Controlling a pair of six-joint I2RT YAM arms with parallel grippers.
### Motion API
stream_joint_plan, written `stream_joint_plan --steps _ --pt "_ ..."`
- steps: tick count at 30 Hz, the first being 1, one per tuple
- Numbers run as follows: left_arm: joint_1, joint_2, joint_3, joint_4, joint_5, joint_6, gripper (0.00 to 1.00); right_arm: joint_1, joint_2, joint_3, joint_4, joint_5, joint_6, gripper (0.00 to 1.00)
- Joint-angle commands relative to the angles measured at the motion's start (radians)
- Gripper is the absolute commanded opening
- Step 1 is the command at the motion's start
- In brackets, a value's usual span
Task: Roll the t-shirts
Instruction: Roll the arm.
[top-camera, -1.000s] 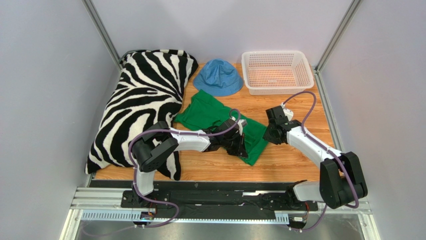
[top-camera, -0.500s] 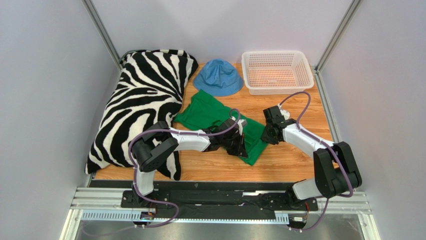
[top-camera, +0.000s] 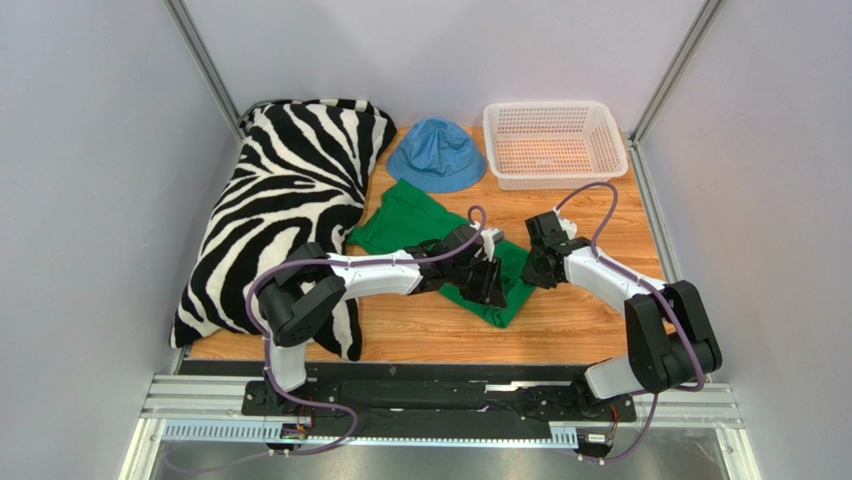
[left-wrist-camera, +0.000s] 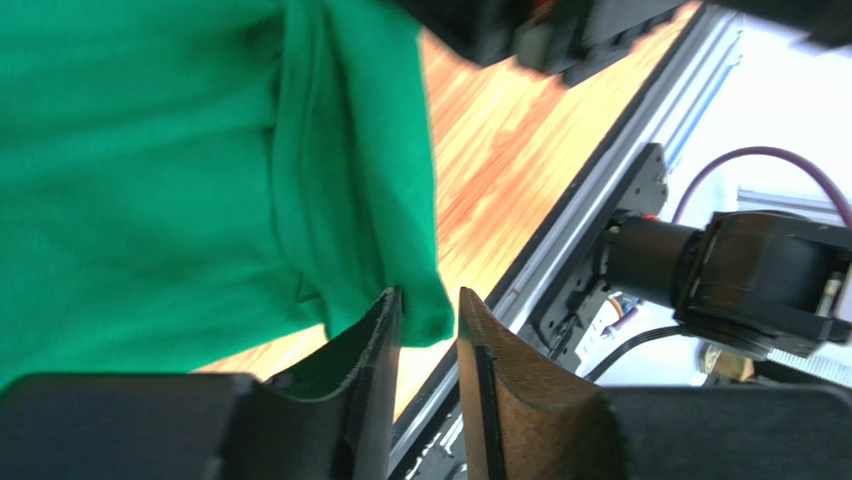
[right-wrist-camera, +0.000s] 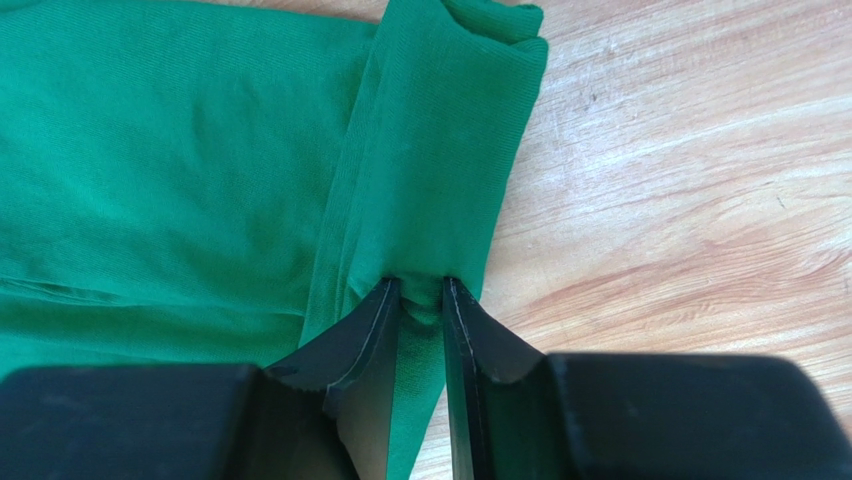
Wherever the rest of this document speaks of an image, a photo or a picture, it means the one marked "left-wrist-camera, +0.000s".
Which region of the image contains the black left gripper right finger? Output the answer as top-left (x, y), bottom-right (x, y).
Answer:
top-left (457, 288), bottom-right (851, 479)

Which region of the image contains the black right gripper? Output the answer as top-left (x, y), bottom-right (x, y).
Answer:
top-left (396, 0), bottom-right (684, 87)

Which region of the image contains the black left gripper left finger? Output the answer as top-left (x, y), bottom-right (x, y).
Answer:
top-left (1, 288), bottom-right (402, 479)

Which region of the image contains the green t shirt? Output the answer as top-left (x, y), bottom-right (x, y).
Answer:
top-left (1, 1), bottom-right (454, 384)

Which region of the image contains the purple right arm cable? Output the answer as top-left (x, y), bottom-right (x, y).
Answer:
top-left (670, 146), bottom-right (852, 228)

